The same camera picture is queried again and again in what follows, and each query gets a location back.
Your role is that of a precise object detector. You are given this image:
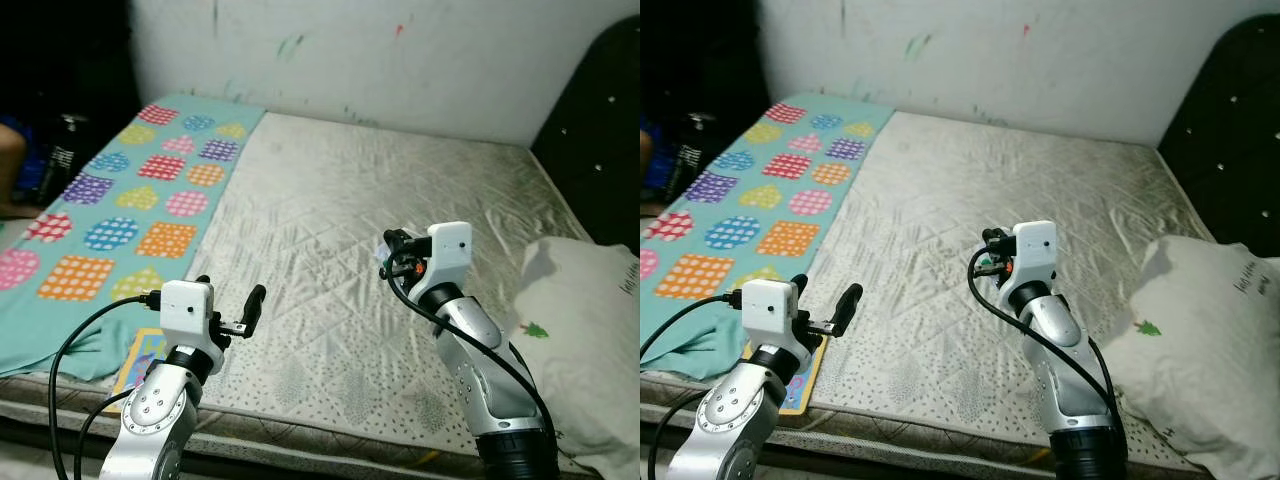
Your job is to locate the person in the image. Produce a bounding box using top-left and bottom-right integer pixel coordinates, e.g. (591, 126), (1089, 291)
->
(0, 118), (29, 219)
(640, 128), (657, 207)

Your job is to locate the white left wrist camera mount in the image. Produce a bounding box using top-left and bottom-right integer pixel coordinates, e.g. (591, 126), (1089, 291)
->
(160, 280), (217, 351)
(742, 280), (801, 351)

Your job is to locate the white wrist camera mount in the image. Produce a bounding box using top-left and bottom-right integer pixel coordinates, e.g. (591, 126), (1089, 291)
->
(742, 280), (801, 351)
(415, 222), (473, 296)
(160, 280), (217, 351)
(1008, 220), (1059, 291)

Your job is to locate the teal blanket with colourful shapes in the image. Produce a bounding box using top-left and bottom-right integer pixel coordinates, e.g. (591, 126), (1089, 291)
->
(640, 93), (897, 383)
(0, 93), (267, 383)

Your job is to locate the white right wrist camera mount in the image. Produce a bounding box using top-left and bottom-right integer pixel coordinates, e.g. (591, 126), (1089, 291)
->
(1008, 220), (1059, 291)
(415, 222), (473, 296)

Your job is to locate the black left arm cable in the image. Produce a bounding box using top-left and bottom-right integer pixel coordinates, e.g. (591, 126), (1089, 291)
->
(640, 290), (747, 480)
(48, 290), (163, 480)

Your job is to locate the white quilted mattress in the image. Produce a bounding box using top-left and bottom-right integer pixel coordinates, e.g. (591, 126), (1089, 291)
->
(0, 110), (641, 480)
(640, 110), (1280, 480)

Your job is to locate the white pillow with tree print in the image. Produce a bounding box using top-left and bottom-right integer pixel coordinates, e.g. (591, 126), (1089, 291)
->
(1100, 235), (1280, 480)
(510, 237), (641, 480)

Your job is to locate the black bottle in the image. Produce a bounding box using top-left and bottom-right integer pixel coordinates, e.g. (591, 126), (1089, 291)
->
(672, 112), (717, 197)
(40, 113), (91, 201)

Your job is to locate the blue yellow children's book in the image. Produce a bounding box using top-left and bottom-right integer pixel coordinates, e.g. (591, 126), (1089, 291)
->
(742, 335), (831, 416)
(108, 328), (167, 403)

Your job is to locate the dark tufted headboard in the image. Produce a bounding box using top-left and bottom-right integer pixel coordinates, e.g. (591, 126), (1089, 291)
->
(530, 15), (641, 251)
(1158, 15), (1280, 261)

